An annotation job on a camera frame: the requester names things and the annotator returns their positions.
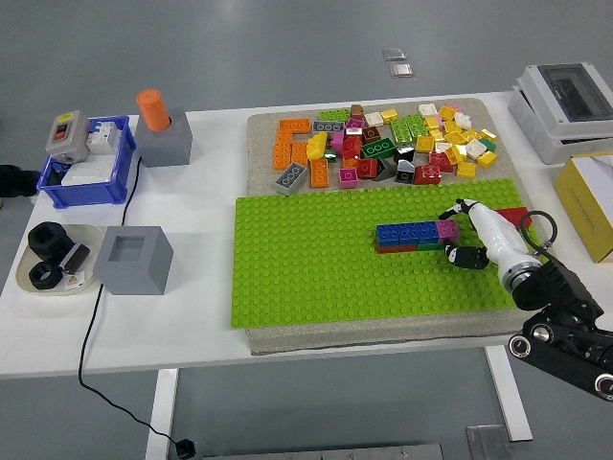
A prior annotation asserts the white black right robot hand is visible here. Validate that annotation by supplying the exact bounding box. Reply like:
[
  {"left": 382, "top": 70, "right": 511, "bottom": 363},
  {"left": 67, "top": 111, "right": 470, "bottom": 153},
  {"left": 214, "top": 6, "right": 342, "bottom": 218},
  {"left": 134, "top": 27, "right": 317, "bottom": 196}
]
[{"left": 438, "top": 197, "right": 538, "bottom": 278}]

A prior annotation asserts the pink square toy brick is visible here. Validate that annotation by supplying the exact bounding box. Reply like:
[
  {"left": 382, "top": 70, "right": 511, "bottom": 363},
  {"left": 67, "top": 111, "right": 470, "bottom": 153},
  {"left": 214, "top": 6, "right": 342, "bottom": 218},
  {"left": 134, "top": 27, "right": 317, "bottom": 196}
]
[{"left": 436, "top": 218, "right": 461, "bottom": 242}]

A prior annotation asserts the green studded baseplate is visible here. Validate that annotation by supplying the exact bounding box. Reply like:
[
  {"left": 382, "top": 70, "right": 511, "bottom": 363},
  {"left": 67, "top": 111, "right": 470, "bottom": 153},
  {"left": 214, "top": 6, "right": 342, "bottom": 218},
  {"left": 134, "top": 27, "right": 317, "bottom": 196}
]
[{"left": 229, "top": 177, "right": 546, "bottom": 331}]

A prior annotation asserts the yellow sloped toy brick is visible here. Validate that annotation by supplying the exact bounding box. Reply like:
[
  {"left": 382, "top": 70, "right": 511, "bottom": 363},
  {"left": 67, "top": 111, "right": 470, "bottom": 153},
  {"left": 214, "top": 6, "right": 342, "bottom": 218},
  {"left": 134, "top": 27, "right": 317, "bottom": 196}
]
[{"left": 306, "top": 131, "right": 329, "bottom": 161}]

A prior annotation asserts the yellow cardboard box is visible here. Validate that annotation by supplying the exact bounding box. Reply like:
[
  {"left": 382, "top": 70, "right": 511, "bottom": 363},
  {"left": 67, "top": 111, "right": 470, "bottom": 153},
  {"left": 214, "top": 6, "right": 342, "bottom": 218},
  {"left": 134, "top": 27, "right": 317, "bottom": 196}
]
[{"left": 554, "top": 152, "right": 613, "bottom": 265}]

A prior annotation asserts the white junction box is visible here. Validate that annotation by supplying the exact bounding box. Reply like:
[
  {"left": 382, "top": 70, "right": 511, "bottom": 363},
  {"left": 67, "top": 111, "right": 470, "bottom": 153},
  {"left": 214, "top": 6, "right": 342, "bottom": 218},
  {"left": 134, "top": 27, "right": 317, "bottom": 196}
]
[{"left": 507, "top": 84, "right": 613, "bottom": 166}]

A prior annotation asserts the white table leg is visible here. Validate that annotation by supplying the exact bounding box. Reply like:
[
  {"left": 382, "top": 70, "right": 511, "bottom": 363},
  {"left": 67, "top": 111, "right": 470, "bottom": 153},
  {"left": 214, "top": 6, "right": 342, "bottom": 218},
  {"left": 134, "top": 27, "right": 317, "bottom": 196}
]
[
  {"left": 482, "top": 344, "right": 534, "bottom": 443},
  {"left": 145, "top": 367, "right": 181, "bottom": 460}
]

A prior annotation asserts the white distribution box dark window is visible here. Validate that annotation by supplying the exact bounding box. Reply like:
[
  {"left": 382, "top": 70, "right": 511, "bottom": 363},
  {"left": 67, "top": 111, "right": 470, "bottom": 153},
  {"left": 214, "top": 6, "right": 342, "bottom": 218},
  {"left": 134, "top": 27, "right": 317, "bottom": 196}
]
[{"left": 515, "top": 61, "right": 613, "bottom": 141}]

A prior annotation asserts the grey metal floor plate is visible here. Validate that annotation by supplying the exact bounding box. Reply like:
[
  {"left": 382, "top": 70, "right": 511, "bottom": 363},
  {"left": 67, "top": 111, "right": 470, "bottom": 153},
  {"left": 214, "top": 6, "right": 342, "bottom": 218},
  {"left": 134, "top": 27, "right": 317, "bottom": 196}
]
[{"left": 465, "top": 424, "right": 507, "bottom": 460}]

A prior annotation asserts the grey-brown foam mat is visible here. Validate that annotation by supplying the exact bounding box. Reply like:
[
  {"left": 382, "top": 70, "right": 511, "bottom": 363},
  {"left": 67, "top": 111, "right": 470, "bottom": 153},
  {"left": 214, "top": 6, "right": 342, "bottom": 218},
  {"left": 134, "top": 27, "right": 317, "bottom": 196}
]
[{"left": 246, "top": 97, "right": 557, "bottom": 357}]

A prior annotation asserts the grey metal floor bar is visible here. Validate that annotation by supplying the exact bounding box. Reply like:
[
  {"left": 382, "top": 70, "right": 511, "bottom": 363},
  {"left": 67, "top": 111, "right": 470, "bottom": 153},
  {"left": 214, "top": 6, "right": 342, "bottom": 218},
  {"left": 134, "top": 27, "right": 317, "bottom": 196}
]
[{"left": 200, "top": 443, "right": 444, "bottom": 460}]

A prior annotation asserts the grey block with round socket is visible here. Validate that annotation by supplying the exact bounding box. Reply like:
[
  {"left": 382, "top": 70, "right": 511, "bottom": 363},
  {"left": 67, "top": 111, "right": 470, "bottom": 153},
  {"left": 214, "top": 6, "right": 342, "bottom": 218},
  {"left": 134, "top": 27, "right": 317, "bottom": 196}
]
[{"left": 134, "top": 108, "right": 194, "bottom": 168}]

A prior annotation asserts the orange cylinder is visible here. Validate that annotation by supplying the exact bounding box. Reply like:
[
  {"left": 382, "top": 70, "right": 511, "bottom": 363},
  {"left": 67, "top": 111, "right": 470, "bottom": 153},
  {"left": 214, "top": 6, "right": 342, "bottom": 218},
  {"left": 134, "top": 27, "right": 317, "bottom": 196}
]
[{"left": 135, "top": 87, "right": 171, "bottom": 132}]

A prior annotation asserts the grey block with square hole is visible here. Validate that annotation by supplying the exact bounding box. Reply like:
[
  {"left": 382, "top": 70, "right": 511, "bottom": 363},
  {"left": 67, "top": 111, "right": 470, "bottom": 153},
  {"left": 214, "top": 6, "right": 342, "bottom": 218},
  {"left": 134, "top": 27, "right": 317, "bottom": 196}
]
[{"left": 92, "top": 223, "right": 175, "bottom": 296}]

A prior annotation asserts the beige plastic tray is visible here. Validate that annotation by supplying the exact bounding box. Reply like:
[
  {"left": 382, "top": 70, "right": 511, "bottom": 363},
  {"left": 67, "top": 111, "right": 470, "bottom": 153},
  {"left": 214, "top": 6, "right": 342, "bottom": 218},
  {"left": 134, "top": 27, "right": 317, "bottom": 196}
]
[{"left": 14, "top": 222, "right": 104, "bottom": 295}]

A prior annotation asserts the white circuit breaker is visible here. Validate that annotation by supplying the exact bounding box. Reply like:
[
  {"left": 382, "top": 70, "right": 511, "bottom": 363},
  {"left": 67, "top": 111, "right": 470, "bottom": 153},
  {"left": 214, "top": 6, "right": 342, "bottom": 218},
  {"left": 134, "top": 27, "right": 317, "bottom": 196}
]
[{"left": 87, "top": 119, "right": 119, "bottom": 155}]

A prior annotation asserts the blue plastic bin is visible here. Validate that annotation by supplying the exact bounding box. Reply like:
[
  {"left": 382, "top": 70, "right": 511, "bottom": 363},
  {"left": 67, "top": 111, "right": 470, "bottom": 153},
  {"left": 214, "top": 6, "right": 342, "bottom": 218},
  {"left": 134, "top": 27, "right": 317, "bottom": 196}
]
[{"left": 36, "top": 114, "right": 138, "bottom": 210}]

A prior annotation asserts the dark brown roller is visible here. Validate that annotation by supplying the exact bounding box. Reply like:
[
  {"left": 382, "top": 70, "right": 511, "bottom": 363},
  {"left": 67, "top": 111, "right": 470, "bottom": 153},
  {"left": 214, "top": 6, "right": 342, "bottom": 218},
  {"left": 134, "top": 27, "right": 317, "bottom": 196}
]
[{"left": 58, "top": 242, "right": 93, "bottom": 273}]

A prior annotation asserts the large black nut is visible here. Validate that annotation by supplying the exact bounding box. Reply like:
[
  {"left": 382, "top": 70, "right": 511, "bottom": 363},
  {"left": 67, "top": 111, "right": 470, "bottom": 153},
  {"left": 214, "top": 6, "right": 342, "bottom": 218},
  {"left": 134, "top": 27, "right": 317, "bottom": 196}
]
[{"left": 27, "top": 219, "right": 69, "bottom": 257}]

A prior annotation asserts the small black nut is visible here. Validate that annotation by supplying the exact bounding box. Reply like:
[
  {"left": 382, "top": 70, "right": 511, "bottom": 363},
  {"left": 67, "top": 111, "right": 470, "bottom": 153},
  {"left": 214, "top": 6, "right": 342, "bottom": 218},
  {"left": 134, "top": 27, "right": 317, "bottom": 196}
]
[{"left": 28, "top": 261, "right": 64, "bottom": 291}]

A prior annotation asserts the white wall switch panel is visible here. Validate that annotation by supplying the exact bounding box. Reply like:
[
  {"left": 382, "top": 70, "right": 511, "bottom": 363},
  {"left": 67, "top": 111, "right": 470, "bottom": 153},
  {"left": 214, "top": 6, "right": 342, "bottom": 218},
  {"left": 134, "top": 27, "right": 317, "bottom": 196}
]
[{"left": 61, "top": 160, "right": 117, "bottom": 187}]

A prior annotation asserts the black power cord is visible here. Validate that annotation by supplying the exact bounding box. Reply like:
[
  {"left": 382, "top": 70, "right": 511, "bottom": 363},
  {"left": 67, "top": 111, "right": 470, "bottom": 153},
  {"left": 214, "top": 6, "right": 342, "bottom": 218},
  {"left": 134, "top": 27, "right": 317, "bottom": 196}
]
[{"left": 78, "top": 151, "right": 174, "bottom": 443}]

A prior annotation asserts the grey push-button switch box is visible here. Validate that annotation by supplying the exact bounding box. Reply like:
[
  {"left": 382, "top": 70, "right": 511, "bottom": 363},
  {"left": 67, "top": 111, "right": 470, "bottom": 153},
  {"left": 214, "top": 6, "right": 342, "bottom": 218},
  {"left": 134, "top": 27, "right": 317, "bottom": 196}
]
[{"left": 45, "top": 109, "right": 92, "bottom": 162}]

